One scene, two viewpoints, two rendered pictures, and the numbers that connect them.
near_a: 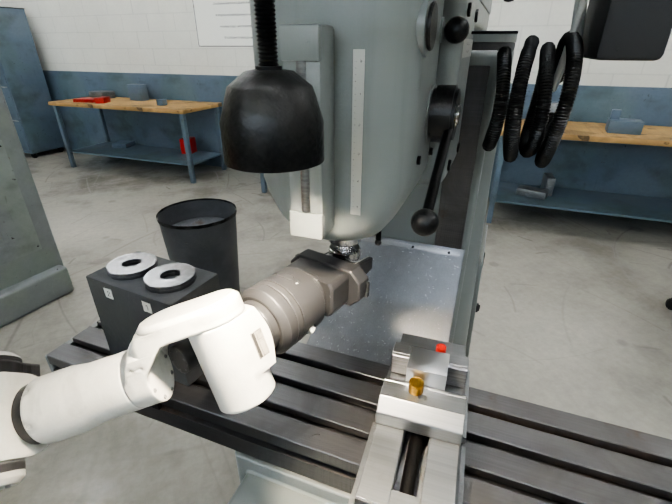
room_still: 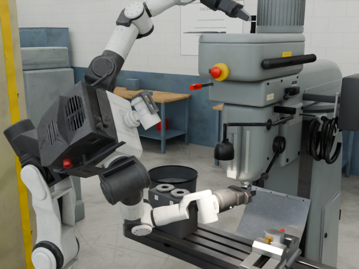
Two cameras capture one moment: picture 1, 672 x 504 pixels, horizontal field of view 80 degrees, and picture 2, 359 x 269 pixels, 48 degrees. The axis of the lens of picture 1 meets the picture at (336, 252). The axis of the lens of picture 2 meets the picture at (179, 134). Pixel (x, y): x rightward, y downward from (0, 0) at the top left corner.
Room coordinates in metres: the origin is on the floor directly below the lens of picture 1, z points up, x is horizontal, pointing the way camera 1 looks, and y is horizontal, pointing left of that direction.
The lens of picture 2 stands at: (-1.08, -0.18, 1.89)
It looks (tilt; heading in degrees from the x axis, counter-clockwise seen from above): 14 degrees down; 16
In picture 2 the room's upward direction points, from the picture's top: straight up
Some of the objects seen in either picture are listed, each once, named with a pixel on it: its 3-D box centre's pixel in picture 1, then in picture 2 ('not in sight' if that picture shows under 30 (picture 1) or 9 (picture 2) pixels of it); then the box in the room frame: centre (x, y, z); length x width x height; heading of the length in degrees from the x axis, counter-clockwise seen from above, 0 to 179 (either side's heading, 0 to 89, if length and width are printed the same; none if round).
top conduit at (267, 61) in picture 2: not in sight; (290, 61); (0.51, -0.16, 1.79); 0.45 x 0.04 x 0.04; 159
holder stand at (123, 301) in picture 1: (160, 312); (172, 208); (0.66, 0.35, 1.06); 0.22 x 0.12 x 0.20; 64
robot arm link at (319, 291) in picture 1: (307, 292); (231, 197); (0.46, 0.04, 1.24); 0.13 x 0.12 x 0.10; 56
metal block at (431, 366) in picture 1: (426, 374); (274, 238); (0.48, -0.14, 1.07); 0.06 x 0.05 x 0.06; 72
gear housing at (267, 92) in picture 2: not in sight; (255, 86); (0.57, -0.03, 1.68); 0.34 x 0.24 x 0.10; 159
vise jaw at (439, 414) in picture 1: (420, 409); (269, 248); (0.43, -0.13, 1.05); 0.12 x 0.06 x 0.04; 72
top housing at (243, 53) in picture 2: not in sight; (253, 54); (0.55, -0.02, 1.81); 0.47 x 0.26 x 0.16; 159
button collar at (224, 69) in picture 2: not in sight; (220, 71); (0.32, 0.07, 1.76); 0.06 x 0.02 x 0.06; 69
